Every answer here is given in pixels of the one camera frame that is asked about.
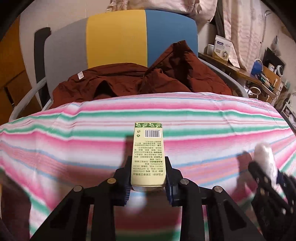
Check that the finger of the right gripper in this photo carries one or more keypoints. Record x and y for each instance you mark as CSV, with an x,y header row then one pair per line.
x,y
261,178
287,183

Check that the grey yellow blue headboard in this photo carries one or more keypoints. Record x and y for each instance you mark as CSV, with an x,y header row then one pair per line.
x,y
132,36

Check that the white plastic cloud toy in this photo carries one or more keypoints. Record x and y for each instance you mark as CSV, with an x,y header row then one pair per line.
x,y
263,155

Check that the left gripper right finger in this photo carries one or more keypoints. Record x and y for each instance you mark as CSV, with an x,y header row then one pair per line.
x,y
207,214

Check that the grey bed rail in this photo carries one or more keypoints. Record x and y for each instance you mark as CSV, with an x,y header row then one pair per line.
x,y
19,109

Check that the striped pink green tablecloth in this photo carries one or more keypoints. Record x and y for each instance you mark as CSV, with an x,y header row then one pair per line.
x,y
210,138

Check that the white blue medicine box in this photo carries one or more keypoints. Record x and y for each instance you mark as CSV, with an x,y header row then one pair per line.
x,y
222,48

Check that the wooden side shelf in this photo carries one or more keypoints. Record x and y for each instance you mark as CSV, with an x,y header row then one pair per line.
x,y
240,74

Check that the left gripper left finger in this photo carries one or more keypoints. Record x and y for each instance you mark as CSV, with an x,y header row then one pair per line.
x,y
69,220

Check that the dark red garment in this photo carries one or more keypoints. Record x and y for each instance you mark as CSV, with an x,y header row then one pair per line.
x,y
177,69

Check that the black rolled mat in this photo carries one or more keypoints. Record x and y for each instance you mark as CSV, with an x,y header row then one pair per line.
x,y
39,42

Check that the cream green small box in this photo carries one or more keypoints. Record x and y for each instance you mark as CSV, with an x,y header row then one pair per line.
x,y
148,171

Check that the pink patterned curtain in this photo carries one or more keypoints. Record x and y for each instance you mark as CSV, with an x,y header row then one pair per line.
x,y
242,22

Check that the wooden wardrobe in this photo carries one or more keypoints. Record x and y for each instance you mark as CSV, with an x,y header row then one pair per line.
x,y
14,80

